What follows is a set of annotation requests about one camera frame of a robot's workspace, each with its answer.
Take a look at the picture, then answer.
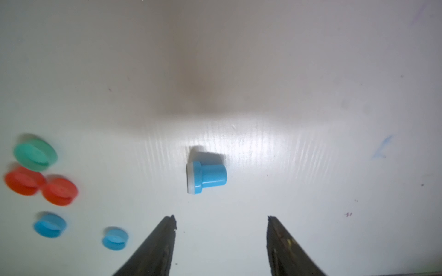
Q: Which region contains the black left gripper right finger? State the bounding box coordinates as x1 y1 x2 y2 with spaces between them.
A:
267 216 325 276

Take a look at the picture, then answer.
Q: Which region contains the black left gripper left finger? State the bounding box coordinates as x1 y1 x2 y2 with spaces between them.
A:
114 215 177 276

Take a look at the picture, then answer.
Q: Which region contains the blue cap bottom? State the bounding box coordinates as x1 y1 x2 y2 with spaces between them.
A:
101 227 129 251

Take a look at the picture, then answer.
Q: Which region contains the blue cap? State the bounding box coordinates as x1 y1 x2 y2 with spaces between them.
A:
101 227 129 251
33 213 67 238

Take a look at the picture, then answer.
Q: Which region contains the blue stamp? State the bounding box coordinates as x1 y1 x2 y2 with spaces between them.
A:
186 162 227 194

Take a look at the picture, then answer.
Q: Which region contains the red cap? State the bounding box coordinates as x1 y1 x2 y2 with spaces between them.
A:
4 166 47 196
41 178 79 207

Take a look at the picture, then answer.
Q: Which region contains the blue cap left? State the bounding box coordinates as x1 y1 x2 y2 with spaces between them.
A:
33 213 67 238

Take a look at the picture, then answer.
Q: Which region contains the green cap top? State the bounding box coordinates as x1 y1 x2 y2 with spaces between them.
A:
13 139 58 172

